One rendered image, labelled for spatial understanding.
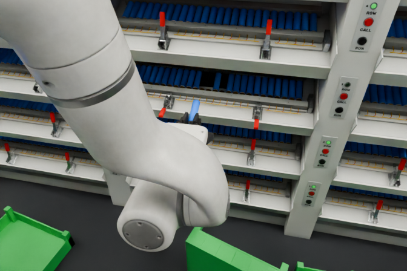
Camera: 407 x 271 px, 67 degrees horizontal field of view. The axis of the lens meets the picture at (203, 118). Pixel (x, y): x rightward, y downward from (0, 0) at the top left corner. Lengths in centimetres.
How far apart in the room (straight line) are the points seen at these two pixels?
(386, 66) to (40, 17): 76
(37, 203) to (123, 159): 117
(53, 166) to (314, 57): 107
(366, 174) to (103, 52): 95
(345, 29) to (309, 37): 10
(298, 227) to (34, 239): 99
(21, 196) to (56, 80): 131
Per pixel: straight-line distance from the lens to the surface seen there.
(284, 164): 105
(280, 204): 119
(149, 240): 48
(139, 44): 87
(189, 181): 38
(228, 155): 104
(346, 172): 108
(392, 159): 113
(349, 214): 124
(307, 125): 92
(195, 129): 63
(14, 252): 140
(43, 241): 138
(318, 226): 132
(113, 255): 126
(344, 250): 134
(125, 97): 31
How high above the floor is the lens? 108
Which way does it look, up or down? 38 degrees down
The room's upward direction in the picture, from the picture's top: straight up
